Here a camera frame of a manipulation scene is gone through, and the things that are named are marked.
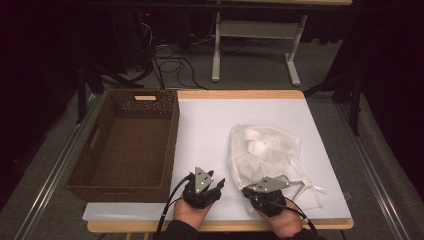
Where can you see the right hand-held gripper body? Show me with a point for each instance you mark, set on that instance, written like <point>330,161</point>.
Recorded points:
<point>270,201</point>

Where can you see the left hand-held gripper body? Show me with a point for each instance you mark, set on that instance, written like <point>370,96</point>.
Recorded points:
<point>201,181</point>

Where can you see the white mesh laundry bag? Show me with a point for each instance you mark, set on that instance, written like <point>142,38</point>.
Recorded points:
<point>293,160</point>

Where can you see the white shirt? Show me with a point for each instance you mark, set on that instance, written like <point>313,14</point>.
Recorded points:
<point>256,143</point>

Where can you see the brown woven basket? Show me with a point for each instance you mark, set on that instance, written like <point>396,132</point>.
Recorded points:
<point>133,150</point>

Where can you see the person's right hand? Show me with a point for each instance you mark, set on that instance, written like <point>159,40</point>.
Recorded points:
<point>286,225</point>

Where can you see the person's left hand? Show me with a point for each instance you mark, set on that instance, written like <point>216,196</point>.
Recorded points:
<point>190,216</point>

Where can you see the white table mat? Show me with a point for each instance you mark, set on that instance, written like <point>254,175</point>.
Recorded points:
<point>206,133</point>

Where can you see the black stand legs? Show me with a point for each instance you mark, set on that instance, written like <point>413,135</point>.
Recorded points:
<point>81,96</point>
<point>356,100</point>

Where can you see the white-legged desk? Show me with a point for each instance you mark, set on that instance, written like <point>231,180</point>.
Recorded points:
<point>256,29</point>

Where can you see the dark computer tower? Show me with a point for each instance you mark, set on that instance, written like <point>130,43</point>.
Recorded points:
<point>133,40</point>

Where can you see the metal floor rail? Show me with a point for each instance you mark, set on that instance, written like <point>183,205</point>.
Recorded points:
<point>373,173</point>
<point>53,176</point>

